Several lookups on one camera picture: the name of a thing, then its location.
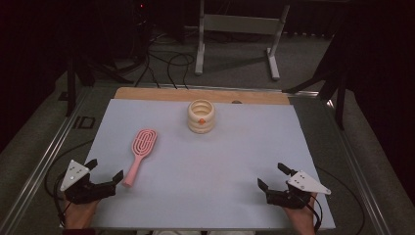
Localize cream ribbed cup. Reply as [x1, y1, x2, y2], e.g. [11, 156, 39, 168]
[187, 98, 216, 135]

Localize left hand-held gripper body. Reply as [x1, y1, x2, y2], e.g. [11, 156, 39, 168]
[60, 160, 116, 206]

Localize grey metal desk frame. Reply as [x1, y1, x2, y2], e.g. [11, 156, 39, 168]
[194, 0, 291, 81]

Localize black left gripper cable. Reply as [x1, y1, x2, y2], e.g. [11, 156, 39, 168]
[44, 139, 96, 227]

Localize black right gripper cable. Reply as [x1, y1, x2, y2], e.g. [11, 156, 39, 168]
[305, 165, 366, 235]

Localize person's white clothing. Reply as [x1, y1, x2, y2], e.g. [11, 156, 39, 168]
[136, 229, 256, 235]

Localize person's left hand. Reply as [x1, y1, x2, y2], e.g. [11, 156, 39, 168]
[63, 199, 99, 230]

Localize black tripod stand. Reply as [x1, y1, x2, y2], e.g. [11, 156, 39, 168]
[64, 48, 135, 118]
[282, 30, 351, 131]

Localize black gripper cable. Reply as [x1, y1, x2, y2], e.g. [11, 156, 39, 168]
[305, 165, 366, 235]
[44, 139, 96, 227]

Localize pink hairbrush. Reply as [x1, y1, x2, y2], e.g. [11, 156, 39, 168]
[121, 128, 159, 188]

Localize aluminium floor rail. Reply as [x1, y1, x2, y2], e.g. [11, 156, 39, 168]
[0, 87, 93, 235]
[326, 97, 394, 235]

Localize pale blue table mat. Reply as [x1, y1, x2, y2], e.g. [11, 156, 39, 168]
[59, 98, 337, 230]

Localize black floor cables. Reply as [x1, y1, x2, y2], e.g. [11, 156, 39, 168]
[134, 30, 196, 90]

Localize person's right hand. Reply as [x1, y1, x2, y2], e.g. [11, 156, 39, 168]
[283, 193, 319, 235]

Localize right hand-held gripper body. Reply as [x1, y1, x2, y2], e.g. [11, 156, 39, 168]
[265, 169, 332, 210]

